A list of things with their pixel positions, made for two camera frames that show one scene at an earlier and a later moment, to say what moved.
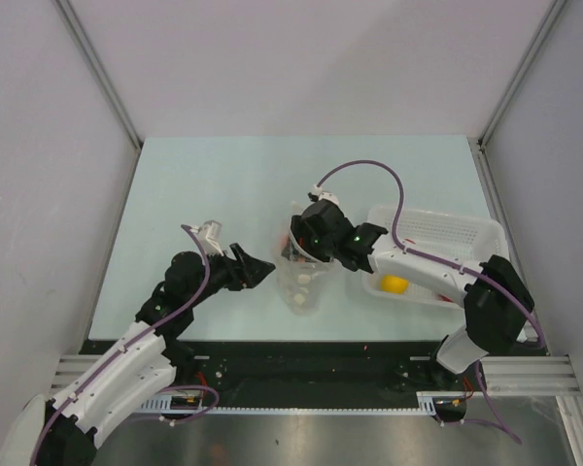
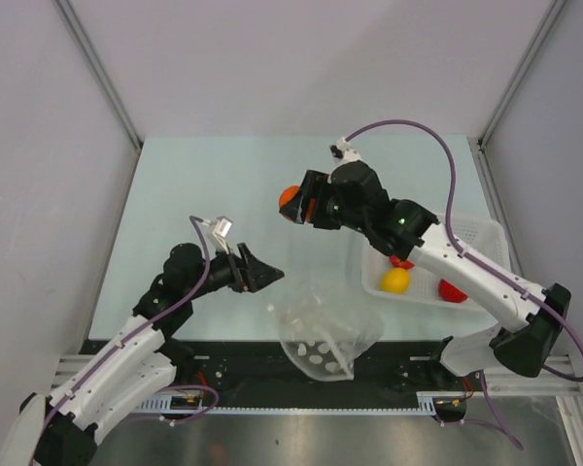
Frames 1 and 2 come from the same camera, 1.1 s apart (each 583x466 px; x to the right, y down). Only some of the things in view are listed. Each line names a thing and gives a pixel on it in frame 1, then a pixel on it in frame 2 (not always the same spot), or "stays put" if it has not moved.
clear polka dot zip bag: x=303 y=282 -> x=321 y=338
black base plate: x=316 y=376 stays put
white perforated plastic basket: x=462 y=238 stays put
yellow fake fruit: x=394 y=283 stays put
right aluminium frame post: x=531 y=53 stays put
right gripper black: x=300 y=230 -> x=298 y=208
